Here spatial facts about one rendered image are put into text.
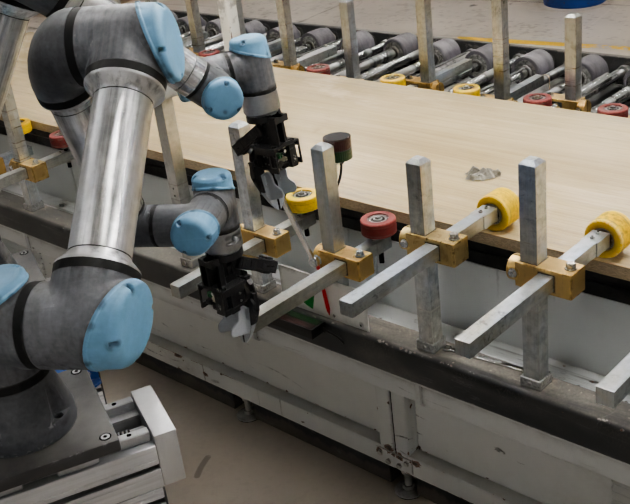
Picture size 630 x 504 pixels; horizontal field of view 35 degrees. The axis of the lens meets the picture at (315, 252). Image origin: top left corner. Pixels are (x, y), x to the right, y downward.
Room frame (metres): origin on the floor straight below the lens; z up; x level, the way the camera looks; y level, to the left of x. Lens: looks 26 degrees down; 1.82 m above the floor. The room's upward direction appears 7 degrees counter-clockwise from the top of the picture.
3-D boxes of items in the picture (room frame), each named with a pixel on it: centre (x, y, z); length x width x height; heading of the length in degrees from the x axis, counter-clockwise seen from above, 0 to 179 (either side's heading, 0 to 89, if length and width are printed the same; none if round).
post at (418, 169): (1.77, -0.22, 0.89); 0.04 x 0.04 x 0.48; 45
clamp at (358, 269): (1.93, -0.06, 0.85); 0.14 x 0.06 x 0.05; 45
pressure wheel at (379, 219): (2.00, -0.15, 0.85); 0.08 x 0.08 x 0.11
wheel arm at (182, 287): (2.05, 0.15, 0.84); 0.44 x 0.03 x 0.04; 135
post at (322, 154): (1.95, -0.04, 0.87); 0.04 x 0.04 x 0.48; 45
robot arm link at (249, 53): (1.91, 0.08, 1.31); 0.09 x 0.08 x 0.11; 105
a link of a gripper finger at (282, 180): (1.91, 0.04, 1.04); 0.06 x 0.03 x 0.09; 43
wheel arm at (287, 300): (1.86, -0.01, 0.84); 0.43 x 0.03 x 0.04; 135
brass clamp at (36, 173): (2.82, 0.82, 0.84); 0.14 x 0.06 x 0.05; 45
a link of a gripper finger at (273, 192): (1.89, 0.07, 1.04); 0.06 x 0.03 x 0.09; 43
